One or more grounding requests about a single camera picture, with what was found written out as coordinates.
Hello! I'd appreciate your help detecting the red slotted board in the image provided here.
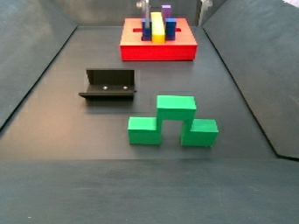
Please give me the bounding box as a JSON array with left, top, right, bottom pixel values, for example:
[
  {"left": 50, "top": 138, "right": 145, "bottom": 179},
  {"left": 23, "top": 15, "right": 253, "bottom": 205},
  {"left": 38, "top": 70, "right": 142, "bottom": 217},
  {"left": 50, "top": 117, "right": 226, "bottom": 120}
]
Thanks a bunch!
[{"left": 119, "top": 18, "right": 198, "bottom": 61}]

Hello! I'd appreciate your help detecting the yellow arch block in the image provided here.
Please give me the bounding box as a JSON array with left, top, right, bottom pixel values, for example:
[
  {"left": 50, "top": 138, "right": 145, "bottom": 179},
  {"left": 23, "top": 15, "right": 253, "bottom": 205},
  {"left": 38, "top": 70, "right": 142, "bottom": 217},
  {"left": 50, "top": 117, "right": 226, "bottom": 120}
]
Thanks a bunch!
[{"left": 151, "top": 12, "right": 165, "bottom": 44}]

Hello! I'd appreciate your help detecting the blue block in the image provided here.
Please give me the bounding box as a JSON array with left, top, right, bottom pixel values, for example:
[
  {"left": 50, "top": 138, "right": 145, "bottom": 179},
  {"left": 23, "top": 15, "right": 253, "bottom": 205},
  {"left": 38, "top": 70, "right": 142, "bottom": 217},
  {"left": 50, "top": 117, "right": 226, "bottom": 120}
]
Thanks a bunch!
[
  {"left": 142, "top": 18, "right": 153, "bottom": 41},
  {"left": 165, "top": 17, "right": 177, "bottom": 40}
]

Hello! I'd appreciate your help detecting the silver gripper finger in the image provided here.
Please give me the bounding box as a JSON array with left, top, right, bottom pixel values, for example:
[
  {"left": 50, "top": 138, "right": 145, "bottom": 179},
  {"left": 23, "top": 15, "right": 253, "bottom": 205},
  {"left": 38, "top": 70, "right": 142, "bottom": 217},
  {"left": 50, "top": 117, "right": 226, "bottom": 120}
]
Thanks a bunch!
[
  {"left": 137, "top": 0, "right": 151, "bottom": 29},
  {"left": 198, "top": 0, "right": 213, "bottom": 26}
]

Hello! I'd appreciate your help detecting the blue block right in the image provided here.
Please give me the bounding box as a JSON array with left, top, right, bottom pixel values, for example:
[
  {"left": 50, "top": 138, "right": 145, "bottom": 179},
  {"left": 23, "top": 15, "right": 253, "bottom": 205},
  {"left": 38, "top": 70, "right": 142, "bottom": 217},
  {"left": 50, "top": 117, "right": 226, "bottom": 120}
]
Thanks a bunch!
[{"left": 165, "top": 17, "right": 177, "bottom": 40}]

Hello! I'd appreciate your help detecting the purple block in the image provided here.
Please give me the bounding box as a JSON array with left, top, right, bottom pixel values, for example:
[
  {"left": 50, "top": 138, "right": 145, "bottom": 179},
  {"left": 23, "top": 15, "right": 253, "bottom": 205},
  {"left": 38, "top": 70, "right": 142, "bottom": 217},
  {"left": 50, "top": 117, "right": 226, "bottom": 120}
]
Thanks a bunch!
[{"left": 162, "top": 4, "right": 173, "bottom": 18}]

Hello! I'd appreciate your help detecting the blue block left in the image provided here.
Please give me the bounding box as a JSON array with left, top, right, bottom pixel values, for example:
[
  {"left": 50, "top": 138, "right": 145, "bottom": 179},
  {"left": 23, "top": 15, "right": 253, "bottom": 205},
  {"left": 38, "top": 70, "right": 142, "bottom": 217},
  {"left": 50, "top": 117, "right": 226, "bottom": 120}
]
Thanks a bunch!
[{"left": 142, "top": 18, "right": 153, "bottom": 41}]

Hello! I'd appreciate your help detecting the black angled bracket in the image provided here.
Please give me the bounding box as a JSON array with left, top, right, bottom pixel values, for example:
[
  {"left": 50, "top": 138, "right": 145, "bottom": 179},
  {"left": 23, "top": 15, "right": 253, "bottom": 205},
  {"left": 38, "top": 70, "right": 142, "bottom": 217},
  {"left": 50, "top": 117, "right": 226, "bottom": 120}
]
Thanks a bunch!
[{"left": 79, "top": 68, "right": 137, "bottom": 99}]

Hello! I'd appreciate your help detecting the green stepped arch block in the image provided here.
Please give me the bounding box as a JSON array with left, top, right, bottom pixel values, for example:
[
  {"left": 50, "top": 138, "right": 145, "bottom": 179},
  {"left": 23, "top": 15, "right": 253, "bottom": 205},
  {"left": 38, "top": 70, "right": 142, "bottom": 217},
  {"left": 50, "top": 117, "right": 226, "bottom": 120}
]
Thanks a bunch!
[{"left": 127, "top": 95, "right": 219, "bottom": 147}]

